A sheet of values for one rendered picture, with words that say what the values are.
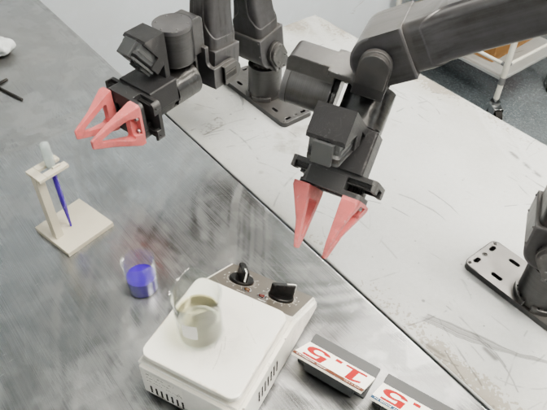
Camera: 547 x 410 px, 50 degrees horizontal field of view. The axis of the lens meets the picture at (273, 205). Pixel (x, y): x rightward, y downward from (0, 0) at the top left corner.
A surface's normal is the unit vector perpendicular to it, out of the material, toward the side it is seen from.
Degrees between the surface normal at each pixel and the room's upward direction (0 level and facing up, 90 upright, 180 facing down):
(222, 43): 90
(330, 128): 42
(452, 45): 89
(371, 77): 90
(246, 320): 0
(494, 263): 0
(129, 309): 0
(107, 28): 90
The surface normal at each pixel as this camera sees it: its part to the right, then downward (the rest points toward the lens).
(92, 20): 0.62, 0.55
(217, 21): 0.75, 0.36
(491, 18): -0.38, 0.61
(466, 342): 0.01, -0.71
